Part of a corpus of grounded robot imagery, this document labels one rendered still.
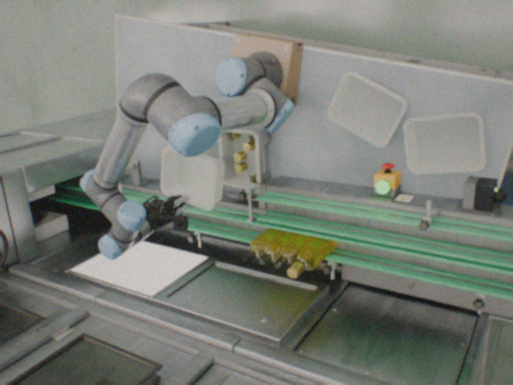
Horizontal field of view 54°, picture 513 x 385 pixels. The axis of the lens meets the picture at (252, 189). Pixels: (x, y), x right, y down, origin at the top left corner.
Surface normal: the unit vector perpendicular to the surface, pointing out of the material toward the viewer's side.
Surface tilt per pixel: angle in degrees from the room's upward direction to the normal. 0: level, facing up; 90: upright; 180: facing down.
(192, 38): 0
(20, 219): 90
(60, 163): 90
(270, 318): 90
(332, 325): 90
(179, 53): 0
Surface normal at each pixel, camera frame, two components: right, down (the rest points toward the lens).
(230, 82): -0.58, 0.14
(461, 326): -0.04, -0.95
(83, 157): 0.85, 0.13
